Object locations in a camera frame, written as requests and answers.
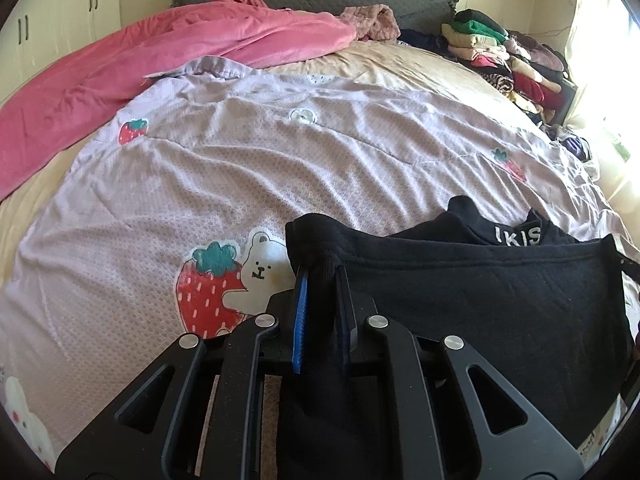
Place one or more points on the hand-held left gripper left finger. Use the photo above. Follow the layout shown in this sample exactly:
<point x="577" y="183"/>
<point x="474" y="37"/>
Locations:
<point x="300" y="320"/>

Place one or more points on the lilac strawberry print quilt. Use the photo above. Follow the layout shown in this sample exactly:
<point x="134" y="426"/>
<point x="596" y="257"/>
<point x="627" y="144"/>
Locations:
<point x="300" y="160"/>

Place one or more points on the cream wardrobe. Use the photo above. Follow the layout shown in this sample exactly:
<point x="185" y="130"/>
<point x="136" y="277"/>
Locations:
<point x="45" y="15"/>

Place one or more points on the dark navy clothes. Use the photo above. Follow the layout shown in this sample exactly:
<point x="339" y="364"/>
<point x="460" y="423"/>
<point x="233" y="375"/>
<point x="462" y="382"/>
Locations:
<point x="422" y="40"/>

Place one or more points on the purple crumpled clothes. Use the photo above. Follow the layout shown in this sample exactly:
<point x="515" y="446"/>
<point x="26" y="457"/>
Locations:
<point x="575" y="147"/>

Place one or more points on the pink blanket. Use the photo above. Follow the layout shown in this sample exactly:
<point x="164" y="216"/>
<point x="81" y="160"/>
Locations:
<point x="150" y="50"/>

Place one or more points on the pile of folded clothes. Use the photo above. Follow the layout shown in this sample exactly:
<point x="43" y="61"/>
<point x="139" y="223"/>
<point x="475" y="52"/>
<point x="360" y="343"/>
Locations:
<point x="505" y="60"/>

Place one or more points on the pink fluffy garment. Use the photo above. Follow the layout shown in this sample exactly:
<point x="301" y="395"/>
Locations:
<point x="372" y="22"/>

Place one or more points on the pale window curtain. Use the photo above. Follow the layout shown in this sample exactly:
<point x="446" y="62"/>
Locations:
<point x="605" y="35"/>

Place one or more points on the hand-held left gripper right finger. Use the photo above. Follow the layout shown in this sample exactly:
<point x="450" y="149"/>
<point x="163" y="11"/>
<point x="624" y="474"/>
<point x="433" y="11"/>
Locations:
<point x="345" y="320"/>

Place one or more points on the black printed sweater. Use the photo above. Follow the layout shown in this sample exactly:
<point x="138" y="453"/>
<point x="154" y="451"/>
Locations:
<point x="475" y="300"/>

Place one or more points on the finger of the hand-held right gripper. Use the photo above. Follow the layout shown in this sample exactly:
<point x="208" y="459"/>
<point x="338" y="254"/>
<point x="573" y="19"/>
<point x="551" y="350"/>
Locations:
<point x="631" y="269"/>

